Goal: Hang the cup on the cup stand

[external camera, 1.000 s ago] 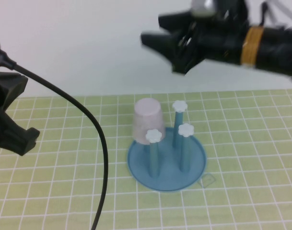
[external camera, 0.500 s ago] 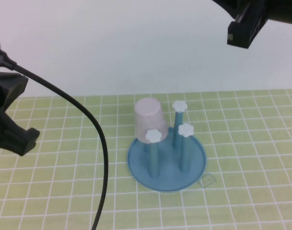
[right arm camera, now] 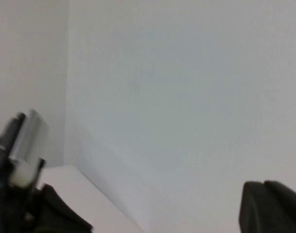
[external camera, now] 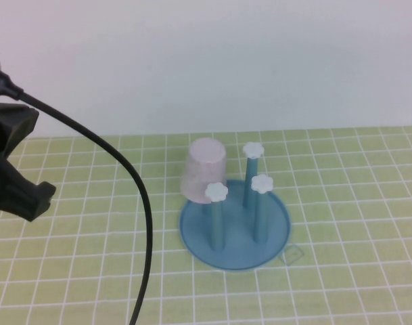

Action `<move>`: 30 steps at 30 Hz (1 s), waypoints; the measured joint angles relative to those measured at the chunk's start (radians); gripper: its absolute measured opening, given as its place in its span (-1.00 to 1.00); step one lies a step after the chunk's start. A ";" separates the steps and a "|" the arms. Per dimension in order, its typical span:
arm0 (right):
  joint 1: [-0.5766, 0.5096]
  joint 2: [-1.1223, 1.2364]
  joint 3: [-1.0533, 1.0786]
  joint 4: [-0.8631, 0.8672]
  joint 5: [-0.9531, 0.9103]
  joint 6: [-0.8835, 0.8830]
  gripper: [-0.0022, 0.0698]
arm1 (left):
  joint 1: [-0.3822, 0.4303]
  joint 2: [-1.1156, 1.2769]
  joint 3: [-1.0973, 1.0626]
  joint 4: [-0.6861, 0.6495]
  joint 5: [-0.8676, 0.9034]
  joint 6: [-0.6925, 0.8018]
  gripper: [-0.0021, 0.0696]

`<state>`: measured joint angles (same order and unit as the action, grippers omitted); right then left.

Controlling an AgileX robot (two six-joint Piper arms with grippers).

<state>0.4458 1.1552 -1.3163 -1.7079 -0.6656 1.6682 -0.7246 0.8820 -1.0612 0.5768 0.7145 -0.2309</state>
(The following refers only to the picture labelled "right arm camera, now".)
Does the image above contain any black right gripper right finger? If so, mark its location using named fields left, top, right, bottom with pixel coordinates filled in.
left=263, top=180, right=296, bottom=233

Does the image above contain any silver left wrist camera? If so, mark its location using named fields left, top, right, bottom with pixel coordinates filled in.
left=8, top=109, right=48, bottom=189

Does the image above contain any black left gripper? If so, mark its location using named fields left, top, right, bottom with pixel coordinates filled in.
left=0, top=183, right=94, bottom=233

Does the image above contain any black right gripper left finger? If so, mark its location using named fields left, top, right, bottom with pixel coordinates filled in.
left=239, top=181, right=282, bottom=233

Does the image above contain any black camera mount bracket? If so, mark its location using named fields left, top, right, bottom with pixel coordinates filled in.
left=0, top=113, right=26, bottom=195

